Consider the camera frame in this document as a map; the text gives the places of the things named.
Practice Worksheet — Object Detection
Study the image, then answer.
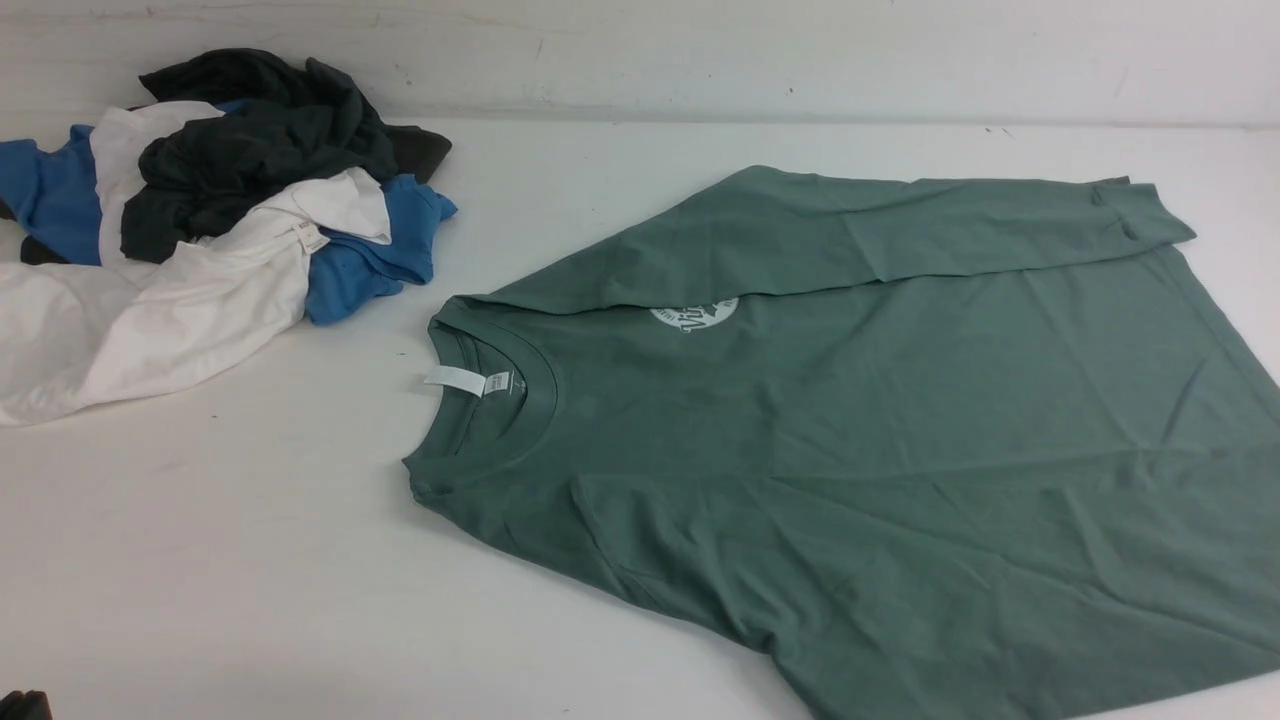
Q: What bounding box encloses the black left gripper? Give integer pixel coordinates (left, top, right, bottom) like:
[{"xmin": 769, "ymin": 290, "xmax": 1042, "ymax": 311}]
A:
[{"xmin": 0, "ymin": 691, "xmax": 52, "ymax": 720}]

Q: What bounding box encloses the green long-sleeve top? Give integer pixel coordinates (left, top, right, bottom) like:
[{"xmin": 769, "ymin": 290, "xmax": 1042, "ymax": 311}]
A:
[{"xmin": 404, "ymin": 167, "xmax": 1279, "ymax": 719}]

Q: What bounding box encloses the white shirt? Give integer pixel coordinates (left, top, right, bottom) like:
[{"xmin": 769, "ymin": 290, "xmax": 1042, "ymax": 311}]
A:
[{"xmin": 0, "ymin": 101, "xmax": 392, "ymax": 428}]

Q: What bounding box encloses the blue shirt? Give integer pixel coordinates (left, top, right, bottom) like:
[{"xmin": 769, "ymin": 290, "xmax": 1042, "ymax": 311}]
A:
[{"xmin": 0, "ymin": 97, "xmax": 458, "ymax": 327}]

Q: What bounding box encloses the dark grey shirt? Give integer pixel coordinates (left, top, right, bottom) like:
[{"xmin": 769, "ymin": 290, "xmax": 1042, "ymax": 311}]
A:
[{"xmin": 3, "ymin": 47, "xmax": 452, "ymax": 265}]

